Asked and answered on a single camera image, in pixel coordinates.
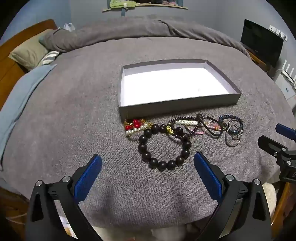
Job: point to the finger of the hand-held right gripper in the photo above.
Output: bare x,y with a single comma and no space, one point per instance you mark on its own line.
270,144
285,130

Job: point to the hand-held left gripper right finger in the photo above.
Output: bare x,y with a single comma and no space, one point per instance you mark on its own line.
208,176

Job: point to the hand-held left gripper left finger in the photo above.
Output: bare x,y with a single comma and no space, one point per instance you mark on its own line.
89,178

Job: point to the grey cardboard box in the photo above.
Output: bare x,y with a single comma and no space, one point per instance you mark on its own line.
175,83

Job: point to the white fluffy cushion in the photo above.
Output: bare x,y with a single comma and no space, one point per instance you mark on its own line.
270,197

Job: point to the white cabinet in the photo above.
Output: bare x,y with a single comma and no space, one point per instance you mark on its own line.
285,89

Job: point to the white router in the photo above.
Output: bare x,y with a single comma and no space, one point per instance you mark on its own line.
288,69

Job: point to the grey blanket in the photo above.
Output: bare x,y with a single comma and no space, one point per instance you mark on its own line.
81,115

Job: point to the wooden monitor stand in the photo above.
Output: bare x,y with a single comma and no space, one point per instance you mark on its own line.
257,59

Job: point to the black monitor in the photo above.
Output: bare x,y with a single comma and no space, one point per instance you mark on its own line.
261,41

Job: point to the light blue sheet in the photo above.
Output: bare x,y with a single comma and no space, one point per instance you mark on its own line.
20,97

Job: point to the striped pillow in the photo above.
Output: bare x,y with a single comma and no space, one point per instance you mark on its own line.
49,56

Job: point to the olive pillow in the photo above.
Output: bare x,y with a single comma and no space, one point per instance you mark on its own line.
27,51

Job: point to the white plastic bag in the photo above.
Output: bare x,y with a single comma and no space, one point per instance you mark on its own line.
69,26

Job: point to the wooden headboard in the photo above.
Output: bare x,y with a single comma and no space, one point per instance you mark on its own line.
13,34

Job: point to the pink cloth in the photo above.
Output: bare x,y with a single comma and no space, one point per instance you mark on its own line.
168,3

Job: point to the green cloth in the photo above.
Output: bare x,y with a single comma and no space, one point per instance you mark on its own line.
120,3

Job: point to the wooden chair frame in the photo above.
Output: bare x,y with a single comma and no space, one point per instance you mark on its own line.
282,204

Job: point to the wooden wall shelf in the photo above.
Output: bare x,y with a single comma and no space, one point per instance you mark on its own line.
148,7

